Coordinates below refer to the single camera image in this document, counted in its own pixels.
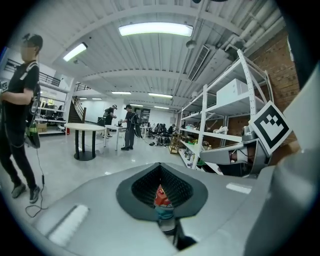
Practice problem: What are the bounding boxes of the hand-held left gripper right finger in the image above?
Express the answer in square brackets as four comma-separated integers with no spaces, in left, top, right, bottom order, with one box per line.
[159,162,272,256]

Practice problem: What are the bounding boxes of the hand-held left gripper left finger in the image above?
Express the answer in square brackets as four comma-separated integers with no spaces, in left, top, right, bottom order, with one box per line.
[29,162,181,256]

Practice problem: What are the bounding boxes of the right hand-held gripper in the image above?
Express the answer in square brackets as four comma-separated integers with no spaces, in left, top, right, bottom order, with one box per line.
[199,100,293,176]

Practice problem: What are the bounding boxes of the red vacuum cleaner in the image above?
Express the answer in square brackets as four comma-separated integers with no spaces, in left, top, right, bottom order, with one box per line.
[153,184,176,235]

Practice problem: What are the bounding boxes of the person's right forearm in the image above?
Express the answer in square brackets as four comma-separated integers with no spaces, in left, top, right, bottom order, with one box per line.
[270,140,302,167]

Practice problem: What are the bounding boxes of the white metal shelf rack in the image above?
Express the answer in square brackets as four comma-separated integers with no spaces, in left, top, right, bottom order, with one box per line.
[178,48,275,176]

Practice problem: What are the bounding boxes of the row of black office chairs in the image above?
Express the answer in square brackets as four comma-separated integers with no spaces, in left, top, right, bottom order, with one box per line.
[147,122,171,147]

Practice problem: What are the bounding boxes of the white box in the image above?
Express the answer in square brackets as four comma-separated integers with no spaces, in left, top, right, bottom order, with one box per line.
[215,77,251,106]

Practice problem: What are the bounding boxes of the white rectangular table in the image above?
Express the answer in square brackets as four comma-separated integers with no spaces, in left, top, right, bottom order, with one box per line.
[104,124,127,152]

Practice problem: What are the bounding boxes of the round white table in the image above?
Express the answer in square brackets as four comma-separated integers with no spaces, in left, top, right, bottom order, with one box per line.
[64,122,106,162]

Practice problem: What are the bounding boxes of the ceiling air vent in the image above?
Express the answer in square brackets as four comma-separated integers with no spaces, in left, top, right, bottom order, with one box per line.
[187,44,211,82]

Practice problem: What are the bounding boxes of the dark staircase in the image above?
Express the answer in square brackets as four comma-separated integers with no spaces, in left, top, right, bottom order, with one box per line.
[68,95,87,124]

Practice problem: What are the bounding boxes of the white storage shelf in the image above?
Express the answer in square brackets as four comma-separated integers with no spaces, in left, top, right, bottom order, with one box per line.
[35,98,67,135]

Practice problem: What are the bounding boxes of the white ceiling pipes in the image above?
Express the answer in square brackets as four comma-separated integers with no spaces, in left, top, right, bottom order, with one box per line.
[219,4,286,51]

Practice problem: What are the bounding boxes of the black balcony railing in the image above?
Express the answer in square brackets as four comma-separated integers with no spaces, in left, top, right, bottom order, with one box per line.
[4,58,62,87]

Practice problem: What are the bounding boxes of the black floor cable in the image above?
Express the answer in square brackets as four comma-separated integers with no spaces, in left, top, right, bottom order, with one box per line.
[24,147,49,219]

